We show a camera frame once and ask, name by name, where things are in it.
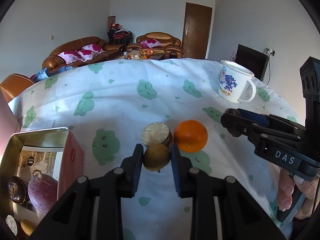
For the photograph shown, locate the dark mangosteen fruit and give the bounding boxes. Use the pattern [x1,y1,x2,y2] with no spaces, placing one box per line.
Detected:
[7,176,29,205]

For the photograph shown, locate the yellow-brown longan fruit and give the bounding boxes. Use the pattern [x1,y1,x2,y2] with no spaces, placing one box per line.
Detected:
[143,144,171,172]

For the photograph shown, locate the round yellow-brown fruit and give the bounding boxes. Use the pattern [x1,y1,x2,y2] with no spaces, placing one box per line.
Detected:
[20,219,36,236]

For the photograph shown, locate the coffee table with fruits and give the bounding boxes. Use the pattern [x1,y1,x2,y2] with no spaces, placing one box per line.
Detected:
[117,49,165,60]

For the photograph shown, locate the person's right hand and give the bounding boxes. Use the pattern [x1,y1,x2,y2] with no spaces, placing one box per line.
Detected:
[277,168,319,224]

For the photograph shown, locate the white cartoon mug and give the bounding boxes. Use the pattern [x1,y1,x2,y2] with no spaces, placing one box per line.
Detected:
[217,60,257,103]

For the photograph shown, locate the black television screen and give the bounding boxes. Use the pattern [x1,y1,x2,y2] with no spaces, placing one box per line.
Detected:
[235,44,269,81]

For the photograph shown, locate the large orange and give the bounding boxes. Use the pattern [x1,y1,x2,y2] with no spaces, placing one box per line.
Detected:
[174,120,208,153]

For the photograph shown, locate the gold and pink tin box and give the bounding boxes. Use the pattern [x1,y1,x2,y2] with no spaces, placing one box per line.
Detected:
[1,127,84,239]

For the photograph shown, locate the cut-top dark fruit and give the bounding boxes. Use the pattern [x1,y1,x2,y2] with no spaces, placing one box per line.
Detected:
[140,122,174,148]

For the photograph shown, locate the pink electric kettle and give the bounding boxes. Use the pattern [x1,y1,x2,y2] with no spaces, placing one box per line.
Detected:
[0,92,21,155]

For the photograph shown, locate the brown wooden door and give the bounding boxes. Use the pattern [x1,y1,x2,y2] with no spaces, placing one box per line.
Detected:
[182,3,213,59]

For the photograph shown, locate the brown leather armchair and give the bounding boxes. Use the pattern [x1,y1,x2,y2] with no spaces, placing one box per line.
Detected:
[126,32,183,59]

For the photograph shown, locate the orange leather chair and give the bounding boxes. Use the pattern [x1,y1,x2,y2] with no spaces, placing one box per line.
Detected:
[1,73,35,102]

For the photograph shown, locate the stacked dark chairs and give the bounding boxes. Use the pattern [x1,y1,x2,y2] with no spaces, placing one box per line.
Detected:
[107,23,133,46]

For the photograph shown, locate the long brown leather sofa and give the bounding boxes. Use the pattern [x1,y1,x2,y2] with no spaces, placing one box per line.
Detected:
[42,36,125,73]

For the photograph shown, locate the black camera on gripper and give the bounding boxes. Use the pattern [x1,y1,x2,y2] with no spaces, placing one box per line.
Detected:
[300,57,319,154]

